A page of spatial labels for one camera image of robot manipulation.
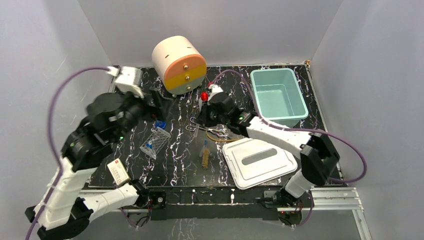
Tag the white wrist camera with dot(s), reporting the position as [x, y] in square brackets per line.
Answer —
[214, 89]
[127, 79]

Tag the yellow rubber tube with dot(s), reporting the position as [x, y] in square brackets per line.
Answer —
[219, 139]

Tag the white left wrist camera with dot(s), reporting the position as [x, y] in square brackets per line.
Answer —
[127, 79]

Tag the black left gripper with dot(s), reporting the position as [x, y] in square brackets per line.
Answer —
[154, 100]

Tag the graduated cylinder blue base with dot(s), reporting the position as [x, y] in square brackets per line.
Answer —
[160, 124]

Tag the clear test tube rack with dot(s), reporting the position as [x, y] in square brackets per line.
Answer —
[158, 139]

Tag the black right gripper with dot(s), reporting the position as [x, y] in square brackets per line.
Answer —
[203, 116]

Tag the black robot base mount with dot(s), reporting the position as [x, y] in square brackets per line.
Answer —
[225, 202]

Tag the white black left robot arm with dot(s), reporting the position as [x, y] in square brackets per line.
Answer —
[62, 214]

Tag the round cabinet with coloured drawers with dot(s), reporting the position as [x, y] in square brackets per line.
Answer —
[179, 65]

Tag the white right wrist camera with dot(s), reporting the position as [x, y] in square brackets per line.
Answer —
[214, 89]

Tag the teal plastic bin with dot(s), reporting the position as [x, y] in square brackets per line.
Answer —
[278, 96]

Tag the brown test tube brush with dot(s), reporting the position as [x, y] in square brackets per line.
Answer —
[205, 158]

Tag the test tube with blue cap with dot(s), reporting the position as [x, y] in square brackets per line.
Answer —
[196, 131]

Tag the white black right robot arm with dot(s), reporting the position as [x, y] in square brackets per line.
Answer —
[316, 152]

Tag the white green small box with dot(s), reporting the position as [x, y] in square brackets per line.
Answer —
[118, 172]

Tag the white bin lid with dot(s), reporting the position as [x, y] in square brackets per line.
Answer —
[252, 162]

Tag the metal test tube clamp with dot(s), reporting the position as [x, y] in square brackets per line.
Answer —
[193, 126]

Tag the white squeeze bottle red cap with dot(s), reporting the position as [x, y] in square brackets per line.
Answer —
[203, 101]

